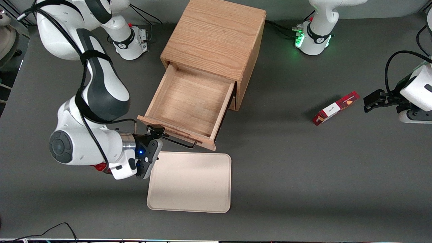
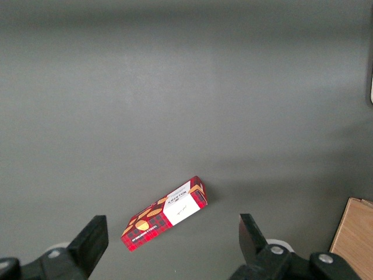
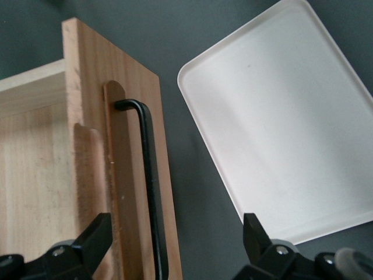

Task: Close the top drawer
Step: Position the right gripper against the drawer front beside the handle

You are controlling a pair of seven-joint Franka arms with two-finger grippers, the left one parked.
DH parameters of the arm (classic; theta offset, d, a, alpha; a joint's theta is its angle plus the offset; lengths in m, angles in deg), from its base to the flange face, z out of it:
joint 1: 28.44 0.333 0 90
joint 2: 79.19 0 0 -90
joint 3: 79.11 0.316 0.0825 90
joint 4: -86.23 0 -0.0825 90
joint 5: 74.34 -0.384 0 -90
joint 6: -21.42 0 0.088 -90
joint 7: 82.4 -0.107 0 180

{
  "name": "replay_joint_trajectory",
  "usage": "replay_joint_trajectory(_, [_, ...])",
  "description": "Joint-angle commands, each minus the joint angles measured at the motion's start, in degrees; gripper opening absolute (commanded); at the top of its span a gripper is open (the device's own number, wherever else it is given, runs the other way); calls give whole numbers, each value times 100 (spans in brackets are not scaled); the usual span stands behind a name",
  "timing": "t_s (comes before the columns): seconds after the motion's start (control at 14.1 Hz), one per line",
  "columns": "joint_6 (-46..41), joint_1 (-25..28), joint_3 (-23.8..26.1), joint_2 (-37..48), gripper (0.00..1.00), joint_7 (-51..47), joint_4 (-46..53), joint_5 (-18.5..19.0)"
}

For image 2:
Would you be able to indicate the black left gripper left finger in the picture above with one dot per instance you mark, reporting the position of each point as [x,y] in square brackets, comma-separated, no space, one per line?
[87,242]

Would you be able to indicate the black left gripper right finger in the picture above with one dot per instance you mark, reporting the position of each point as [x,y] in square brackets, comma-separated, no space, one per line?
[253,248]

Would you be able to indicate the red tartan shortbread box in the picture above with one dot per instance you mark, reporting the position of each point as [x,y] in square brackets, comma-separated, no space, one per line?
[157,221]

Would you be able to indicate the wooden board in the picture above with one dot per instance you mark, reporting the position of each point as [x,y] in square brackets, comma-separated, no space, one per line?
[355,239]

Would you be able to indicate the white rounded flat board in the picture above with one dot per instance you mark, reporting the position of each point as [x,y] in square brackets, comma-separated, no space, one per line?
[372,87]

